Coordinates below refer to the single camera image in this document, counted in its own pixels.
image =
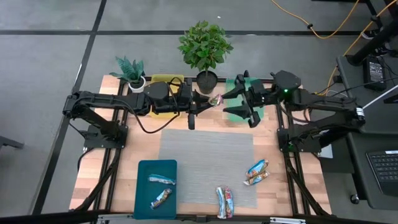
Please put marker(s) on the dark teal plastic bin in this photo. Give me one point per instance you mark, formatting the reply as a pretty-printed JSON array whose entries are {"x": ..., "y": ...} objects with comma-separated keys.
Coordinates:
[{"x": 146, "y": 193}]

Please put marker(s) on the dark grey desk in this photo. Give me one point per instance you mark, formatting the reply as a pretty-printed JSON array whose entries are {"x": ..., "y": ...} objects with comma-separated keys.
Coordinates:
[{"x": 382, "y": 130}]

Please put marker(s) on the white and blue granola bar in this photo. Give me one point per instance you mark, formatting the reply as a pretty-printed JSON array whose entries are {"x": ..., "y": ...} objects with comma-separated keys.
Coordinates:
[{"x": 221, "y": 202}]

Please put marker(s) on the black aluminium table frame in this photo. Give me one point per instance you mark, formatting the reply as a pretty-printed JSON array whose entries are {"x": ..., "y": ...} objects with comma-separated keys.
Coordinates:
[{"x": 289, "y": 180}]

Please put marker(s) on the orange and blue granola bar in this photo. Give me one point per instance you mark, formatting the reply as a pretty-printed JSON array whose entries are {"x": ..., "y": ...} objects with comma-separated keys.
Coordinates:
[
  {"x": 256, "y": 178},
  {"x": 258, "y": 168}
]

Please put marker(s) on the red multicolour granola bar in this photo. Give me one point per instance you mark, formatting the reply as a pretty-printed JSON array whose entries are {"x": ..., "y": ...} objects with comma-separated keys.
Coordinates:
[
  {"x": 216, "y": 100},
  {"x": 229, "y": 202}
]

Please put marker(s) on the black caster wheel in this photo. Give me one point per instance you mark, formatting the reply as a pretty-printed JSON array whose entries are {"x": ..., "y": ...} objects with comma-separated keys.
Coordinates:
[{"x": 354, "y": 199}]

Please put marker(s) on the white paper sheet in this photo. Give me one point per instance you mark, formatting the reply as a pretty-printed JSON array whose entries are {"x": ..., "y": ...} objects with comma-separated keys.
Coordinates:
[{"x": 328, "y": 152}]

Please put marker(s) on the grey woven placemat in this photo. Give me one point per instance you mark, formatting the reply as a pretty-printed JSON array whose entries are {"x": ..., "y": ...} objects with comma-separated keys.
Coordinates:
[{"x": 202, "y": 161}]

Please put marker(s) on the light green translucent plastic bin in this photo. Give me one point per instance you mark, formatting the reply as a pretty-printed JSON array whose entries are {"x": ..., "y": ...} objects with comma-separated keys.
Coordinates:
[{"x": 234, "y": 102}]

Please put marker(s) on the leafy plant in black pot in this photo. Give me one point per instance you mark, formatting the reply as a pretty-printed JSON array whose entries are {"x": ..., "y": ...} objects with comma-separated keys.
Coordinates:
[{"x": 206, "y": 82}]

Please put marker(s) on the small black camera mount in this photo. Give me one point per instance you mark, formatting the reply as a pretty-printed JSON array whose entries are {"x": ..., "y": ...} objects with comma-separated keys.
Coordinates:
[{"x": 246, "y": 73}]

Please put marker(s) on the small plant in white pot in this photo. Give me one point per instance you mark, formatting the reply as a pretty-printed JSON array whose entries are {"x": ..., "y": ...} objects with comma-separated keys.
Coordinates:
[{"x": 136, "y": 85}]

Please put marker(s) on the black power adapter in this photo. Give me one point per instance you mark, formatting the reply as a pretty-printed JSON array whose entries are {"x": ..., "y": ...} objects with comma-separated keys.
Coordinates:
[{"x": 374, "y": 74}]

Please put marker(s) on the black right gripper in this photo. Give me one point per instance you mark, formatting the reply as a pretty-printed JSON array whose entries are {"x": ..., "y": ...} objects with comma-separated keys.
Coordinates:
[{"x": 262, "y": 97}]

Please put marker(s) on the white rod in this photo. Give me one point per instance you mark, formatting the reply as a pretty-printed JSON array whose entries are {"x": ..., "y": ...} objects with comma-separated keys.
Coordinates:
[{"x": 379, "y": 97}]

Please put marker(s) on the black chair foot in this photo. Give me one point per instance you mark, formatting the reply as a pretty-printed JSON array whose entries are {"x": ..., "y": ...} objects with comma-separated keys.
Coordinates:
[{"x": 9, "y": 142}]

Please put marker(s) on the yellow translucent plastic bin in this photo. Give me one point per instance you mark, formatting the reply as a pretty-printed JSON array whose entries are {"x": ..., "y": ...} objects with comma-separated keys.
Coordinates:
[{"x": 161, "y": 77}]

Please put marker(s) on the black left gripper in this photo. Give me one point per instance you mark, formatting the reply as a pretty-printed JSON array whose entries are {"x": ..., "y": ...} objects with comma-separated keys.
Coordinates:
[{"x": 190, "y": 99}]

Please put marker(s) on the silver metal bracket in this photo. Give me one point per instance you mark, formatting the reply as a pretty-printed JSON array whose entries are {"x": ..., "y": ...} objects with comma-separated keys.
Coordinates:
[
  {"x": 115, "y": 218},
  {"x": 286, "y": 221}
]

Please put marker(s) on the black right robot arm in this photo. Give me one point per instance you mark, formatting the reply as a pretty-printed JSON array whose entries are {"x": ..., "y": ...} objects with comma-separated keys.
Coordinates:
[{"x": 326, "y": 104}]

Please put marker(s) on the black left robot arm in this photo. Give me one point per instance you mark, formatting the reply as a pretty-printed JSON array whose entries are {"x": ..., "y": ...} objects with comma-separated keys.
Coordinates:
[{"x": 109, "y": 99}]

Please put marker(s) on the black desk pole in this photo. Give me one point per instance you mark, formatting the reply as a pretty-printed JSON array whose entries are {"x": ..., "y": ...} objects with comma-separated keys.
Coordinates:
[{"x": 373, "y": 43}]

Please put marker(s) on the black keyboard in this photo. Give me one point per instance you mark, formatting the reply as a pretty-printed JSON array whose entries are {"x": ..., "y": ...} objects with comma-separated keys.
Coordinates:
[{"x": 385, "y": 171}]

